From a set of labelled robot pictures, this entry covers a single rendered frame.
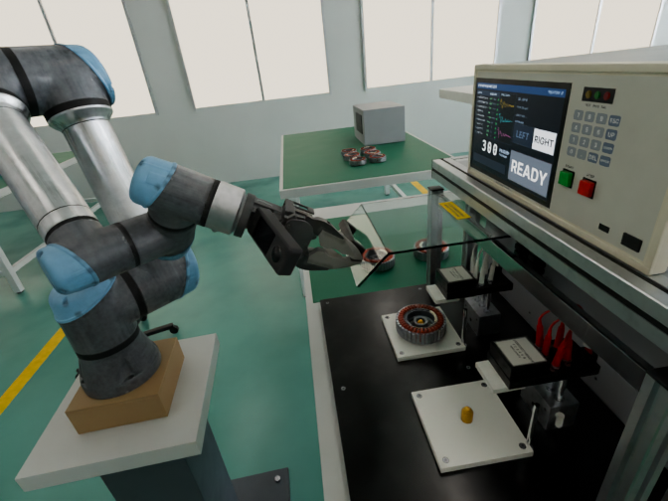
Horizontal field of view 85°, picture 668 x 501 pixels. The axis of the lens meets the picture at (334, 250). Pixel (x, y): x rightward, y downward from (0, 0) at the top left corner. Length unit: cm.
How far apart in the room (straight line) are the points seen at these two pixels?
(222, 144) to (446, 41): 318
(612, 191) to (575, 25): 587
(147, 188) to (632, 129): 59
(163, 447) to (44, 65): 72
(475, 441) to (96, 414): 70
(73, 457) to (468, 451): 71
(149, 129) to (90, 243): 487
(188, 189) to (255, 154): 470
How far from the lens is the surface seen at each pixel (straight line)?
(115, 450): 88
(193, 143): 535
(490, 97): 76
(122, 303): 80
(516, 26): 594
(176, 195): 56
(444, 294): 82
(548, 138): 62
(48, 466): 94
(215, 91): 520
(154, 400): 85
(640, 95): 51
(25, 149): 74
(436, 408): 74
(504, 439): 72
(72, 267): 61
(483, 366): 68
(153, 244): 63
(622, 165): 52
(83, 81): 88
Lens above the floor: 135
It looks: 27 degrees down
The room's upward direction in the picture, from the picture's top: 6 degrees counter-clockwise
